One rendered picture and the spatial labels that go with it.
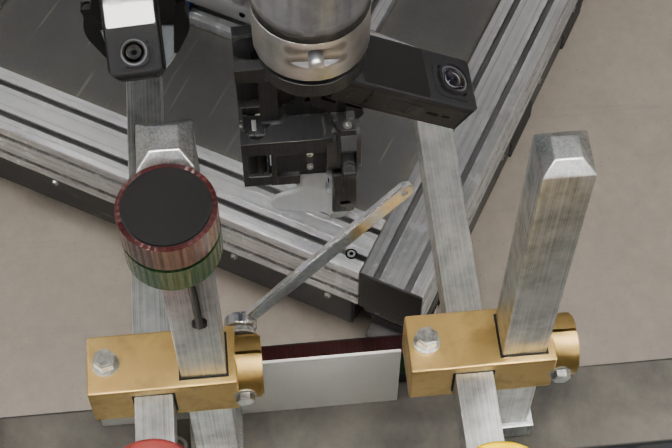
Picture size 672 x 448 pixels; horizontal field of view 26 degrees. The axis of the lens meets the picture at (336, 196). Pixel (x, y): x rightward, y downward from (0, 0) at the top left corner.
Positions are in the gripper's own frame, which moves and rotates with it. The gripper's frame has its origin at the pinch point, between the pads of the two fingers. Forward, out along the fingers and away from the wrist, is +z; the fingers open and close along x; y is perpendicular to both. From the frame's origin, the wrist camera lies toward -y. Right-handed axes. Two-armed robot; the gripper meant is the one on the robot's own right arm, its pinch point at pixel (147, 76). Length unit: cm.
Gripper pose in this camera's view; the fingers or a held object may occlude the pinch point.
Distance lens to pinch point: 133.5
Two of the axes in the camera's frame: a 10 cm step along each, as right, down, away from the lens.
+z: 0.0, 5.2, 8.5
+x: -10.0, 0.8, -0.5
